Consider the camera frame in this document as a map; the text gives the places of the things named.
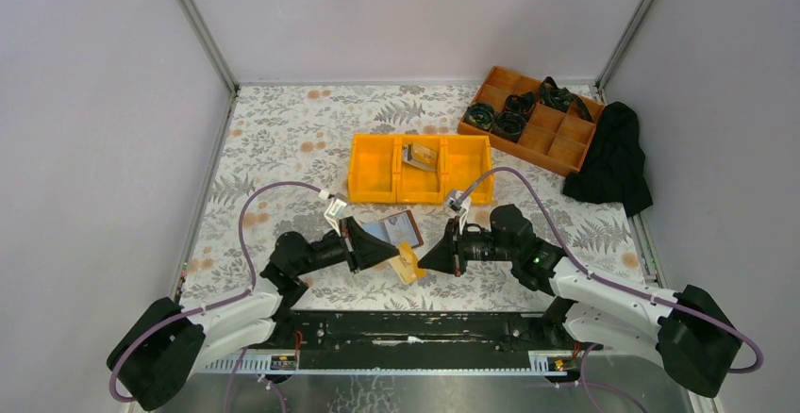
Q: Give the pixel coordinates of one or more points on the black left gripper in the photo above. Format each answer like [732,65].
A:
[349,245]

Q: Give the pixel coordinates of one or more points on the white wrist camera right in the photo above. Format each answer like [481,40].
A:
[460,203]

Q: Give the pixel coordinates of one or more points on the wooden compartment tray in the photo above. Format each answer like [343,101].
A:
[553,140]

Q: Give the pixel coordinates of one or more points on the rolled tie dark brown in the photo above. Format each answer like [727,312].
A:
[509,125]

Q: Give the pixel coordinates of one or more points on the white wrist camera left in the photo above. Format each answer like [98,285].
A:
[335,210]

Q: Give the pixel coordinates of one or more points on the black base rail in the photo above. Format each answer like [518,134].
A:
[352,341]

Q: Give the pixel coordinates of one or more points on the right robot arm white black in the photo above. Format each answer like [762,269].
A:
[684,332]

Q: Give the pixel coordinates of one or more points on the loose dark floral tie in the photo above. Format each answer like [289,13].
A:
[561,99]

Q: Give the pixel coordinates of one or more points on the yellow plastic bin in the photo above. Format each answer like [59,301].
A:
[420,170]
[465,159]
[373,169]

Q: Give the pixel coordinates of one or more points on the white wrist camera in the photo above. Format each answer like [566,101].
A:
[460,203]
[335,210]

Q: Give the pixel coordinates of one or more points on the rolled tie green yellow pattern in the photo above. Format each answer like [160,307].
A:
[480,115]

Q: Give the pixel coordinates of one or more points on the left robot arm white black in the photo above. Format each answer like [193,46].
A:
[169,343]

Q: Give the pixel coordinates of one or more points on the black cloth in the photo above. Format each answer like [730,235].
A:
[613,169]

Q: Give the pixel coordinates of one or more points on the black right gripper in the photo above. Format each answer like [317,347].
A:
[453,246]

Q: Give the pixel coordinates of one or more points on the brown leather card holder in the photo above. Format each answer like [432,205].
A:
[396,229]

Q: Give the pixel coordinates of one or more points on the rolled tie dark orange pattern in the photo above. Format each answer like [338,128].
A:
[521,104]

